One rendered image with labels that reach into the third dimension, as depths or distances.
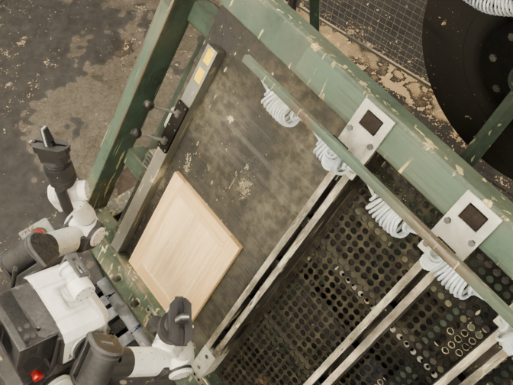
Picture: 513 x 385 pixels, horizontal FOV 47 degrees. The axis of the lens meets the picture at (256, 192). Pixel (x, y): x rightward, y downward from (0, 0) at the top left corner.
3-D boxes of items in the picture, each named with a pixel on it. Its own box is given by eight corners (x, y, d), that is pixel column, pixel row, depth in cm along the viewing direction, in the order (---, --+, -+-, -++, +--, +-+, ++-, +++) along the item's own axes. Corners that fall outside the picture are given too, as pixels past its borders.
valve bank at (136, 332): (81, 303, 257) (69, 283, 236) (110, 285, 262) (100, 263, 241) (144, 398, 238) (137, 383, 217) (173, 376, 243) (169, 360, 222)
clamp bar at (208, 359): (201, 353, 217) (150, 379, 199) (386, 95, 153) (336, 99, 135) (217, 375, 213) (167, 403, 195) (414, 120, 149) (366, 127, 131)
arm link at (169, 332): (163, 346, 148) (157, 351, 158) (201, 345, 150) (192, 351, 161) (162, 296, 152) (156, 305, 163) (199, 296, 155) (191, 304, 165)
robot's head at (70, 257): (66, 294, 171) (75, 276, 168) (51, 272, 175) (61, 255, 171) (83, 289, 176) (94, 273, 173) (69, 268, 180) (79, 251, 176)
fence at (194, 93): (118, 241, 239) (110, 244, 236) (216, 43, 187) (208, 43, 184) (125, 250, 237) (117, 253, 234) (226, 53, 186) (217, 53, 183)
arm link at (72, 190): (82, 162, 189) (91, 188, 196) (48, 165, 188) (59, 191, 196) (77, 186, 180) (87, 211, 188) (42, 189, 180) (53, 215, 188)
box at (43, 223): (30, 251, 249) (17, 232, 233) (56, 236, 253) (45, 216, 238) (43, 273, 244) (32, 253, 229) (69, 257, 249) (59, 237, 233)
